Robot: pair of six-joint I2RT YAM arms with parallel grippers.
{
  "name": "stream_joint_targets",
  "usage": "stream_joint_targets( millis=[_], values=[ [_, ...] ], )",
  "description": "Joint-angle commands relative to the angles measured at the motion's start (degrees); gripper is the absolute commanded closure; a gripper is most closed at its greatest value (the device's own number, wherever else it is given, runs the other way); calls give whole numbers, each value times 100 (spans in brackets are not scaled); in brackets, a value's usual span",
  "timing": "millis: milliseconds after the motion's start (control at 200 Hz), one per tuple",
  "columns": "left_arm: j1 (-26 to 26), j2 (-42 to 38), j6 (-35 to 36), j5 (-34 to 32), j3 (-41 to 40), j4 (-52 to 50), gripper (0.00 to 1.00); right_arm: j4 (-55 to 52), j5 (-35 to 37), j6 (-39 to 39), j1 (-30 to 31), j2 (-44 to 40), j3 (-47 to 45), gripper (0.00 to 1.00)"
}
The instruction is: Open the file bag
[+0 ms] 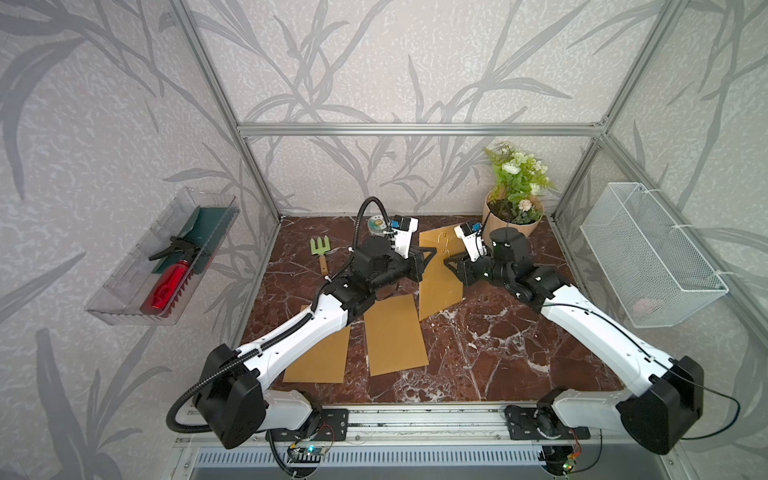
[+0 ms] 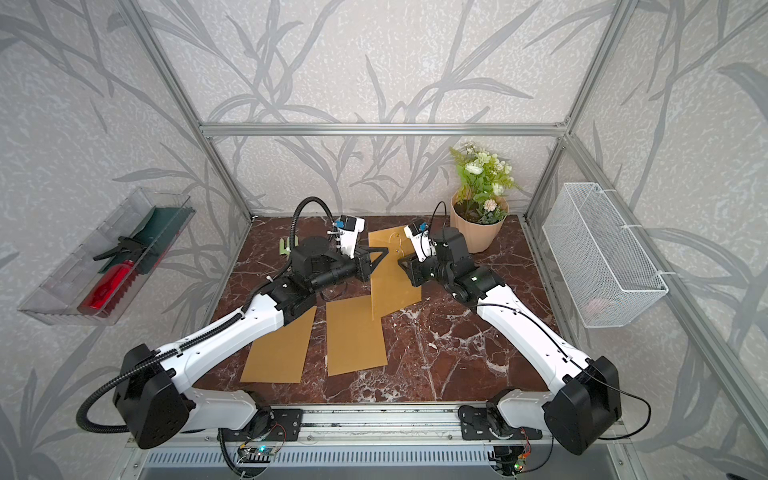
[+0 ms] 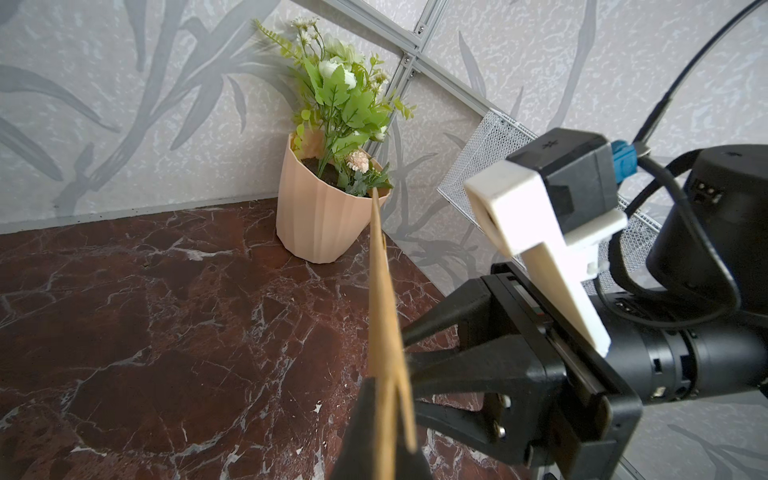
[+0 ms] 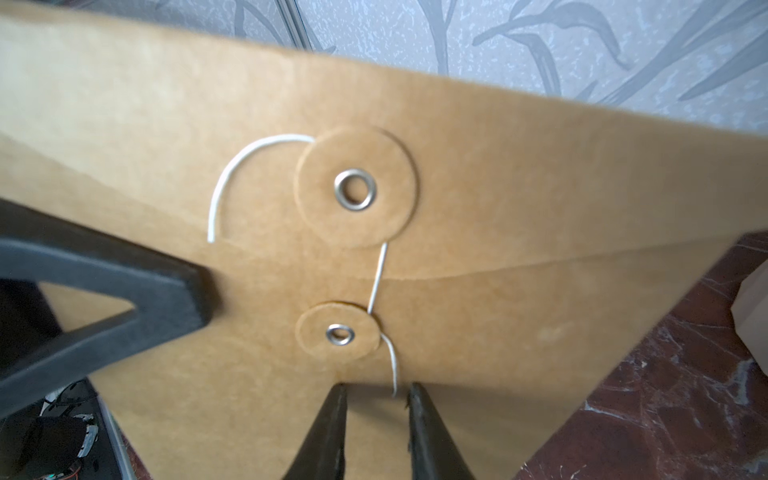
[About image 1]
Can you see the white wire mesh basket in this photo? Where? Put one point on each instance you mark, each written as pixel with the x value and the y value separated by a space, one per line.
pixel 659 276

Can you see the clear plastic wall bin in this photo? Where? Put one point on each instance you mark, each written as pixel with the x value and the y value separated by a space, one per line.
pixel 118 300

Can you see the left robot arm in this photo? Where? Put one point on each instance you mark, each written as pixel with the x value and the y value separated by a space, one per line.
pixel 234 398

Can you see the green dustpan scoop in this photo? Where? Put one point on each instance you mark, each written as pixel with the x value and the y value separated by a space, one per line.
pixel 197 242

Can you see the aluminium frame back bar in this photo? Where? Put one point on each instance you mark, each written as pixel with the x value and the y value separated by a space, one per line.
pixel 419 129

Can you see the kraft file bag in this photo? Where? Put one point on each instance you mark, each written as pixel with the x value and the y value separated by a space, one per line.
pixel 439 288
pixel 394 339
pixel 324 363

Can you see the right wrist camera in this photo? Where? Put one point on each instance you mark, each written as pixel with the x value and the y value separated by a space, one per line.
pixel 471 236

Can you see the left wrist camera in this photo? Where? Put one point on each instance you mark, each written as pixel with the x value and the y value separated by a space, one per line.
pixel 402 228

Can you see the aluminium front rail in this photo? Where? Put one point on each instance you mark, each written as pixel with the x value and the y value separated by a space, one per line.
pixel 420 423

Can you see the right circuit board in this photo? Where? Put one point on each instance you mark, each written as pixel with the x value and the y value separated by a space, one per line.
pixel 559 460

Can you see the peach flower pot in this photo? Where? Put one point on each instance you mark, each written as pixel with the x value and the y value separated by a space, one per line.
pixel 492 222

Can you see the green garden hand fork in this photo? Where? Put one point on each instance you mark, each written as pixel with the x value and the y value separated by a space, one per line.
pixel 320 246

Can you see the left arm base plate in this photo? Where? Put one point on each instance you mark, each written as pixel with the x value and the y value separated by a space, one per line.
pixel 328 424

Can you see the left circuit board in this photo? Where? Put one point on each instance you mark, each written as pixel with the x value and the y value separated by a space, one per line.
pixel 308 453

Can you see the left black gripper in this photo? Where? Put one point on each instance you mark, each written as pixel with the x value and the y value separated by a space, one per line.
pixel 415 265

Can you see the small labelled tin can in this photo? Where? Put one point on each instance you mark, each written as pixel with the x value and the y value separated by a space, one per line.
pixel 377 226

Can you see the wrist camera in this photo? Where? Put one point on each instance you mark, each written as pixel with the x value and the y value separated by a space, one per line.
pixel 471 236
pixel 402 228

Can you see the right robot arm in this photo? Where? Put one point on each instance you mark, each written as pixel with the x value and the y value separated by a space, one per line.
pixel 662 397

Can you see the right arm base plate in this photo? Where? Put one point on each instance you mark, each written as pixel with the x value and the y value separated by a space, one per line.
pixel 535 424

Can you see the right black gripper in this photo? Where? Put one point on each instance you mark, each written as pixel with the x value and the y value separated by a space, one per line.
pixel 463 265

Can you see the circuit board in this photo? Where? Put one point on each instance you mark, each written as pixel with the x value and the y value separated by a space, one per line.
pixel 559 460
pixel 308 453

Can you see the green artificial plant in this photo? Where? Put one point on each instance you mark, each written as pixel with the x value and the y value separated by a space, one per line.
pixel 520 178

